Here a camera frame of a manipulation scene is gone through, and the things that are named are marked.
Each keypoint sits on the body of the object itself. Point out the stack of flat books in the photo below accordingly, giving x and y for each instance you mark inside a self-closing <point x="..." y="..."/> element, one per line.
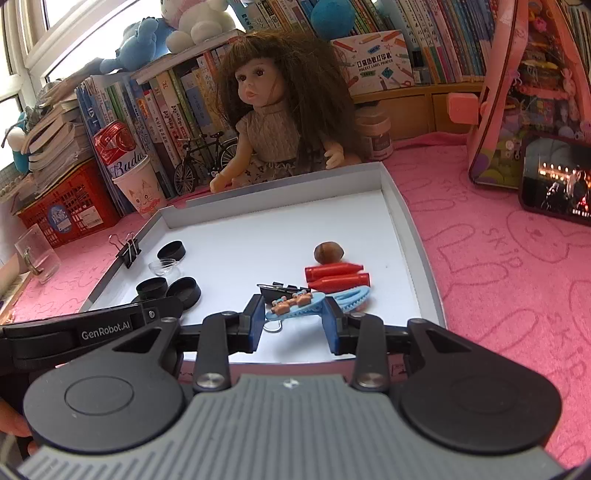
<point x="55" y="138"/>

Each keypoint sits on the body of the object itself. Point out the pink rubber block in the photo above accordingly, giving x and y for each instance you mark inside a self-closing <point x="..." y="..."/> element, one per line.
<point x="462" y="107"/>

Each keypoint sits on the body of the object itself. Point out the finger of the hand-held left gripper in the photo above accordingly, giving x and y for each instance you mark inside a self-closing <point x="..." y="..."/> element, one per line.
<point x="166" y="308"/>

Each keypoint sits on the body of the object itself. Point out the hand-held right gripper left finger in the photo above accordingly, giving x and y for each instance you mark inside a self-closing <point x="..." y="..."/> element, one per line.
<point x="255" y="323"/>

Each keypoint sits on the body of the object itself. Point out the blue long-eared plush toy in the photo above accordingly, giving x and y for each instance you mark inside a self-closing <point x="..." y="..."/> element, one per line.
<point x="138" y="44"/>

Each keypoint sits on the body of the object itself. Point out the blue and white plush toy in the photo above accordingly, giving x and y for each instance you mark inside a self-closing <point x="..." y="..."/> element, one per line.
<point x="18" y="143"/>

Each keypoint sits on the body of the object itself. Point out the brown nut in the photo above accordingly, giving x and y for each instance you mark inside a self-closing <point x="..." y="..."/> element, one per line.
<point x="328" y="252"/>

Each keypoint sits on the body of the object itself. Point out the wooden drawer organizer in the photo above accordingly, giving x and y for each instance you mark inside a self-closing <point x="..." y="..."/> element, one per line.
<point x="415" y="106"/>

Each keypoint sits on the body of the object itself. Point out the black bottle cap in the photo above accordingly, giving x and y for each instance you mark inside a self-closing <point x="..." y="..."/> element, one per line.
<point x="184" y="291"/>
<point x="171" y="250"/>
<point x="151" y="288"/>

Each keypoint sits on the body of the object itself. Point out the red crayon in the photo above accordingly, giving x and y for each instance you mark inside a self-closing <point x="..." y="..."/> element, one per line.
<point x="341" y="283"/>
<point x="332" y="271"/>

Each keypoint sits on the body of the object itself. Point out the cat print paper cup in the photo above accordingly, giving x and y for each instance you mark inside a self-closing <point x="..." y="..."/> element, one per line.
<point x="141" y="189"/>

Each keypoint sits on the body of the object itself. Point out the white cardboard box tray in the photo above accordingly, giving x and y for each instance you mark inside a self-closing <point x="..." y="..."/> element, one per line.
<point x="277" y="230"/>

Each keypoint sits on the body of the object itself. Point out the long-haired doll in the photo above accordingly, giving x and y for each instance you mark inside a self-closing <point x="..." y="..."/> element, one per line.
<point x="277" y="106"/>

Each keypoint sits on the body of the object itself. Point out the clear plastic lid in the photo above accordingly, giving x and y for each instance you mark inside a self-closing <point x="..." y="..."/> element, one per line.
<point x="164" y="266"/>

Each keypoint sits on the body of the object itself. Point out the black smartphone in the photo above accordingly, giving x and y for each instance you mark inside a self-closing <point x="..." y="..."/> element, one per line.
<point x="558" y="182"/>

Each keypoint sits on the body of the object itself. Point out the pencil print white box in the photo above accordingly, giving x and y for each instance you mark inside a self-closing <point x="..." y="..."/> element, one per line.
<point x="374" y="60"/>

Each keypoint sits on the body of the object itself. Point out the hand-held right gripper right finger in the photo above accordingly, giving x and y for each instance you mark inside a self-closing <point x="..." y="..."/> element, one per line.
<point x="330" y="330"/>

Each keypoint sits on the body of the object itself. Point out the black miniature bicycle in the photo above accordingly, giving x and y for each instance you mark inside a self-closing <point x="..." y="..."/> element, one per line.
<point x="203" y="161"/>

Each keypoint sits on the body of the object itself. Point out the toothed blue bear hair clip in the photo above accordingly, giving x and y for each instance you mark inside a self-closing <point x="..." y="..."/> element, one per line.
<point x="353" y="297"/>

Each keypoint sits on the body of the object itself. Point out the oval blue bear hair clip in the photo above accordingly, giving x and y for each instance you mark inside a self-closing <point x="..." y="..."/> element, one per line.
<point x="291" y="304"/>

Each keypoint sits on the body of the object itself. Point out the pink triangular pencil bag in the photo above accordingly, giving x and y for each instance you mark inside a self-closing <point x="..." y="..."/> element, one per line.
<point x="531" y="92"/>

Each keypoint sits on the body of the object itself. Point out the large black binder clip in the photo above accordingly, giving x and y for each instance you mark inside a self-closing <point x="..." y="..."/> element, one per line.
<point x="277" y="291"/>

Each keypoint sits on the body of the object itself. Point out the white bunny plush toy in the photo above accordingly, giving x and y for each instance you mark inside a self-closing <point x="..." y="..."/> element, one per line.
<point x="198" y="23"/>

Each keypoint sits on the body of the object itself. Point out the person's left hand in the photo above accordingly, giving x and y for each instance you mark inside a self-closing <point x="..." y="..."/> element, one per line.
<point x="14" y="422"/>

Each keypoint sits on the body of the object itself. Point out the small black binder clip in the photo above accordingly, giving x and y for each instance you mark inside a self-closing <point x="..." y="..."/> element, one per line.
<point x="128" y="253"/>

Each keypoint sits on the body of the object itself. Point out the red beer can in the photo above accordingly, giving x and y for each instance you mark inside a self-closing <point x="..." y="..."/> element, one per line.
<point x="116" y="147"/>

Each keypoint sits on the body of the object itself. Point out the red plastic basket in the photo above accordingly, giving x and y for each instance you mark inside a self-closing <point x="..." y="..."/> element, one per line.
<point x="69" y="207"/>

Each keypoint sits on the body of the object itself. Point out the big blue plush toy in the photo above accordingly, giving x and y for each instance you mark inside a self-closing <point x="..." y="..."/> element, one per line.
<point x="332" y="18"/>

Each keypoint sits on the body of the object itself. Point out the brown lidded jar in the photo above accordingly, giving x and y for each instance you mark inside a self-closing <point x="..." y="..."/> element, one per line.
<point x="375" y="134"/>

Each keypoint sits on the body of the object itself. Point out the clear acrylic stand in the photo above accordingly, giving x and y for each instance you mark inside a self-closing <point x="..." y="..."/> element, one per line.
<point x="38" y="254"/>

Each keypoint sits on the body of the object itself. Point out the bundle of pencils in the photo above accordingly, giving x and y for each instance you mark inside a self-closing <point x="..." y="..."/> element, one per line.
<point x="11" y="295"/>

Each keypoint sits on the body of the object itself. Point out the pink printed towel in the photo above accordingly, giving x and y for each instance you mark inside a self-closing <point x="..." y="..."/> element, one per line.
<point x="485" y="277"/>

